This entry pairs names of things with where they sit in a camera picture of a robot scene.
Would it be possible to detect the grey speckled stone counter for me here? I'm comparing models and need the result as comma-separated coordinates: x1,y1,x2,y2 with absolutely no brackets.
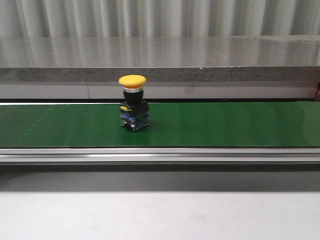
0,35,320,101

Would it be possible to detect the aluminium conveyor side rail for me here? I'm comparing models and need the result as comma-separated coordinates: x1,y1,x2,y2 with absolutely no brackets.
0,147,320,166

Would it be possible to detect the white pleated curtain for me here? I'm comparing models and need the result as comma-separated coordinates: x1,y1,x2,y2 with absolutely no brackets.
0,0,320,37

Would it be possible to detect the green conveyor belt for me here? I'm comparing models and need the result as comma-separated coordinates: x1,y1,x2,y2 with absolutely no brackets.
0,101,320,148

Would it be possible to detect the yellow mushroom push button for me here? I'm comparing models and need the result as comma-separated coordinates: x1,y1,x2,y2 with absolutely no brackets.
119,74,150,132

